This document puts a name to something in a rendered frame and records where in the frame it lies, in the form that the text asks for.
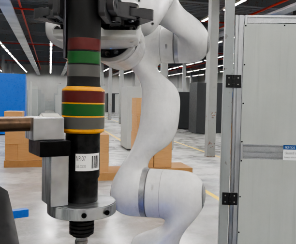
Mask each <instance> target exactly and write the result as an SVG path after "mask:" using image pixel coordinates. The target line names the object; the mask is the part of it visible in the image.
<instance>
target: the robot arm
mask: <svg viewBox="0 0 296 244"><path fill-rule="evenodd" d="M98 15H99V17H100V18H101V62H102V63H104V64H106V65H107V66H109V67H111V68H113V69H116V70H128V69H132V70H133V72H134V73H135V74H136V76H137V77H138V79H139V81H140V84H141V88H142V103H141V115H140V124H139V128H138V132H137V135H136V139H135V141H134V144H133V146H132V148H131V150H130V152H129V154H128V155H127V157H126V159H125V160H124V162H123V163H122V165H121V166H120V168H119V170H118V171H117V173H116V175H115V177H114V179H113V181H112V184H111V189H110V196H111V197H113V198H114V199H115V200H116V210H117V211H118V212H120V213H122V214H125V215H129V216H138V217H151V218H162V219H164V223H163V224H162V225H161V226H159V227H157V228H154V229H151V230H148V231H145V232H142V233H139V234H138V235H136V236H135V237H134V238H133V239H132V242H131V244H179V242H180V239H181V237H182V235H183V233H184V232H185V230H186V229H187V228H188V227H189V226H190V224H191V223H192V222H193V221H194V220H195V219H196V217H197V216H198V215H199V214H200V212H201V210H202V208H203V207H204V203H205V199H206V189H205V186H204V184H203V182H202V180H201V179H200V178H199V177H198V176H197V175H196V174H194V173H192V172H189V171H183V170H172V169H153V168H148V164H149V161H150V160H151V158H152V157H153V156H154V155H155V154H156V153H158V152H159V151H161V150H162V149H164V148H165V147H166V146H168V145H169V144H170V142H171V141H172V140H173V138H174V137H175V135H176V132H177V129H178V122H179V112H180V97H179V93H178V91H177V89H176V87H175V86H174V85H173V84H172V83H171V82H170V81H169V80H168V79H167V78H166V77H164V76H163V75H162V74H161V73H160V72H159V70H158V65H159V64H161V63H194V62H198V61H200V60H202V59H203V58H204V57H205V56H206V55H207V53H208V52H209V48H210V38H209V34H208V32H207V30H206V28H205V27H204V26H203V24H202V23H201V22H200V21H199V20H198V19H196V18H195V17H194V16H193V15H191V14H190V13H188V12H187V11H186V10H185V9H184V8H183V7H182V6H181V4H180V3H179V1H178V0H98ZM34 19H35V20H39V21H43V22H45V32H46V35H47V37H48V39H49V41H50V42H51V43H52V44H54V45H56V46H57V47H59V48H62V49H63V0H48V4H47V5H46V7H39V8H34ZM159 24H160V25H159Z"/></svg>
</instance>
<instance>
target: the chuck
mask: <svg viewBox="0 0 296 244"><path fill-rule="evenodd" d="M87 243H88V238H75V244H87Z"/></svg>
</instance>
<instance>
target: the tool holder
mask: <svg viewBox="0 0 296 244"><path fill-rule="evenodd" d="M26 117H30V121H31V127H30V131H25V138H27V139H29V152H30V153H32V154H34V155H36V156H38V157H42V201H43V202H44V203H46V204H47V214H48V215H49V216H51V217H53V218H55V219H59V220H66V221H92V220H99V219H104V218H107V217H110V216H112V215H113V214H114V213H115V212H116V200H115V199H114V198H113V197H111V196H108V195H104V194H98V200H97V201H96V202H94V203H88V204H74V203H69V202H68V175H69V156H70V155H71V141H69V140H66V139H64V118H63V117H39V116H26Z"/></svg>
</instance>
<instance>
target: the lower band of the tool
mask: <svg viewBox="0 0 296 244"><path fill-rule="evenodd" d="M63 90H70V91H103V92H104V91H105V90H104V89H102V88H101V87H86V86H66V87H65V88H63V89H62V91H63ZM62 104H104V103H70V102H62ZM62 117H77V118H101V117H104V116H64V115H62ZM103 131H104V129H95V130H77V129H64V132H65V133H72V134H97V133H102V132H103Z"/></svg>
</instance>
